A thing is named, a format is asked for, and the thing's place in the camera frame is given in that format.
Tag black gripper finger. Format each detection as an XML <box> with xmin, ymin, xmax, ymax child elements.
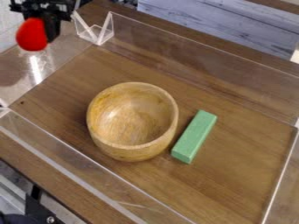
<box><xmin>42</xmin><ymin>17</ymin><xmax>61</xmax><ymax>43</ymax></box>

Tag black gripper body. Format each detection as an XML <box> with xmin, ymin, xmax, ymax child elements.
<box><xmin>9</xmin><ymin>0</ymin><xmax>74</xmax><ymax>21</ymax></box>

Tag red felt strawberry toy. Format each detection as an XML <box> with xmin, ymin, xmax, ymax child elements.
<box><xmin>14</xmin><ymin>17</ymin><xmax>47</xmax><ymax>52</ymax></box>

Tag wooden bowl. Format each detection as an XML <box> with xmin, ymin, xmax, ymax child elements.
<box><xmin>86</xmin><ymin>82</ymin><xmax>178</xmax><ymax>162</ymax></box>

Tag clear acrylic tray walls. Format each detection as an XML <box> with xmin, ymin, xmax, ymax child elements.
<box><xmin>0</xmin><ymin>13</ymin><xmax>299</xmax><ymax>224</ymax></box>

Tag green rectangular block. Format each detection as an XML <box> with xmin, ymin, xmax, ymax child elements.
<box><xmin>170</xmin><ymin>110</ymin><xmax>217</xmax><ymax>164</ymax></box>

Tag black clamp under table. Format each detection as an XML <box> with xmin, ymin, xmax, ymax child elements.
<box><xmin>0</xmin><ymin>186</ymin><xmax>65</xmax><ymax>224</ymax></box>

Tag clear acrylic corner bracket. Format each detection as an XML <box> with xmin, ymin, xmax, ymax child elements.
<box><xmin>71</xmin><ymin>11</ymin><xmax>114</xmax><ymax>46</ymax></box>

